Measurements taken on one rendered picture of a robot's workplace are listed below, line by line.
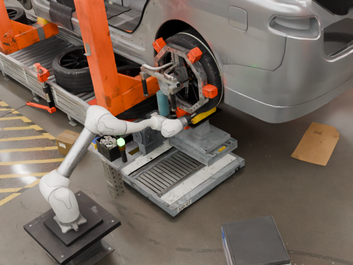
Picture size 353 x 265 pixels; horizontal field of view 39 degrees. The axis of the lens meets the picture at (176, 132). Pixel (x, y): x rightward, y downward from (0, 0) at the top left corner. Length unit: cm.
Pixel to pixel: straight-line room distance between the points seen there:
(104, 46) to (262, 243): 188
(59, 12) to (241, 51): 255
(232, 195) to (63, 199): 139
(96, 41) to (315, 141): 212
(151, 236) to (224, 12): 172
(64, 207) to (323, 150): 230
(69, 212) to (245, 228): 118
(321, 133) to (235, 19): 177
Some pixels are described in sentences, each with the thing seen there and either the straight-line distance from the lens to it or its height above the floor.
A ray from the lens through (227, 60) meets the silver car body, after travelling 357.
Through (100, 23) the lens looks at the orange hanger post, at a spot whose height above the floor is 134.
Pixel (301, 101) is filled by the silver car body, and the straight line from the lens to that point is 347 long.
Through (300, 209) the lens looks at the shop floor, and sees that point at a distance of 399.
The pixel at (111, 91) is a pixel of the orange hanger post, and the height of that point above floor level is 76.
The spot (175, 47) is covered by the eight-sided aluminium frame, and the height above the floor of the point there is 111.
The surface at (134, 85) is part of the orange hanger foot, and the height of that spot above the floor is 69.
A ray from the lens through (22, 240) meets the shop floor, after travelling 413.
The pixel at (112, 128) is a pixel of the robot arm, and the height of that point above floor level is 93.
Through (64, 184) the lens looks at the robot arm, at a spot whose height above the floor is 55.
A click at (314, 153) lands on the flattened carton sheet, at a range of 451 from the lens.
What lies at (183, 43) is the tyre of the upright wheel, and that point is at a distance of 385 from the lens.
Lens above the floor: 278
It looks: 35 degrees down
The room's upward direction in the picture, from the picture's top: 7 degrees counter-clockwise
